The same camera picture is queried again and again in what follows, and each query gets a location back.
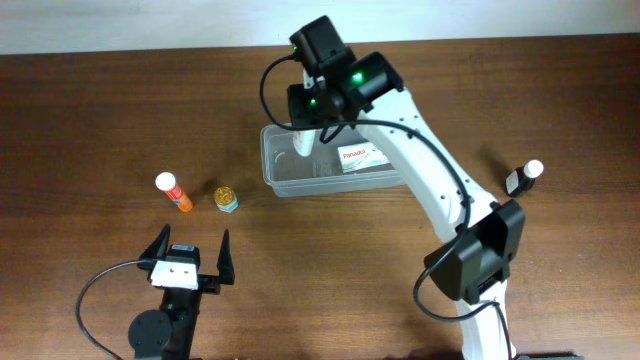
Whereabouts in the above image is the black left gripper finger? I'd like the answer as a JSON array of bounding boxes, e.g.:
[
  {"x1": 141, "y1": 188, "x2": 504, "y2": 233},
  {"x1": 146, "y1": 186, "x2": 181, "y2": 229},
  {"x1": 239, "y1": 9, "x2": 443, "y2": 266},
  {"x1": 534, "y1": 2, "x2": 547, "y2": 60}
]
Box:
[
  {"x1": 216, "y1": 229, "x2": 235, "y2": 285},
  {"x1": 139, "y1": 224, "x2": 171, "y2": 261}
]

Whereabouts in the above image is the white translucent spray bottle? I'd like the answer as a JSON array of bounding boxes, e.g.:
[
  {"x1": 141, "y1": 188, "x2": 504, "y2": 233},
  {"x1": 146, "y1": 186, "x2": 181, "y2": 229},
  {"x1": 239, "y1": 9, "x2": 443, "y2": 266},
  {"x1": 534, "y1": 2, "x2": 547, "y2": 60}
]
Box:
[{"x1": 293, "y1": 130, "x2": 316, "y2": 157}]

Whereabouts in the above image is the white Panadol medicine box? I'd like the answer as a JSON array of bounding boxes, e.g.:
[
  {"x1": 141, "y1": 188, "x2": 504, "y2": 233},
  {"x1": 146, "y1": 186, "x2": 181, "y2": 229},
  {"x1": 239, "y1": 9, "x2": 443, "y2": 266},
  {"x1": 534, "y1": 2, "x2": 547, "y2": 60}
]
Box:
[{"x1": 337, "y1": 142, "x2": 389, "y2": 173}]

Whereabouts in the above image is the dark bottle white cap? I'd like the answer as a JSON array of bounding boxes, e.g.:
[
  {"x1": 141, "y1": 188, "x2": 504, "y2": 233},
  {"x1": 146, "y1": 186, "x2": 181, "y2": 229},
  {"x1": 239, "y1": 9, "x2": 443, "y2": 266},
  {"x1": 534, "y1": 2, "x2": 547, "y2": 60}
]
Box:
[{"x1": 505, "y1": 159, "x2": 544, "y2": 198}]

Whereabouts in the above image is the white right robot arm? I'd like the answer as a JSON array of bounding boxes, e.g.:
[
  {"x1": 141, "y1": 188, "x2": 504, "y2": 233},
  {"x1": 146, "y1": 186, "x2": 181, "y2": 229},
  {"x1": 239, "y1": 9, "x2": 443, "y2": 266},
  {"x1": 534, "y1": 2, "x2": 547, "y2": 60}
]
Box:
[{"x1": 287, "y1": 16, "x2": 525, "y2": 359}]

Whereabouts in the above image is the clear plastic container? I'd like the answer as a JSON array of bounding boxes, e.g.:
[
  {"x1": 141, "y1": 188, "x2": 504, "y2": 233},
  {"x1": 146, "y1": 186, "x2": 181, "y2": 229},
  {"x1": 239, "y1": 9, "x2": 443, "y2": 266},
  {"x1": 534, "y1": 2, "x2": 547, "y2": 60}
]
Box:
[{"x1": 261, "y1": 125, "x2": 404, "y2": 197}]

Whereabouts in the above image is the small jar gold lid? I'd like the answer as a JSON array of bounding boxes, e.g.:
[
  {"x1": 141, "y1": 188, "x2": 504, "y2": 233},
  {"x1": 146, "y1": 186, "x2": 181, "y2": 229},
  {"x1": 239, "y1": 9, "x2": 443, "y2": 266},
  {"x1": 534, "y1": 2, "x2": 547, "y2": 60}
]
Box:
[{"x1": 214, "y1": 186, "x2": 238, "y2": 213}]

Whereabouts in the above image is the orange tube white cap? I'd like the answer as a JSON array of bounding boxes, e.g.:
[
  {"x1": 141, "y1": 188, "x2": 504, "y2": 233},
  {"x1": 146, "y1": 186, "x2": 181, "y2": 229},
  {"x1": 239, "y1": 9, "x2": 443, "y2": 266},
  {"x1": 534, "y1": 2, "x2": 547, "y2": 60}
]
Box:
[{"x1": 155, "y1": 172, "x2": 193, "y2": 212}]

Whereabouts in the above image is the black left camera cable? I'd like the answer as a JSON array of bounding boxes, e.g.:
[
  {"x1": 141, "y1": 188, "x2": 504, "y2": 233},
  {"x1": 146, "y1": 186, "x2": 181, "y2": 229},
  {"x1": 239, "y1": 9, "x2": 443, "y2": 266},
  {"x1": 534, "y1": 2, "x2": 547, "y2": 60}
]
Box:
[{"x1": 75, "y1": 259, "x2": 151, "y2": 360}]

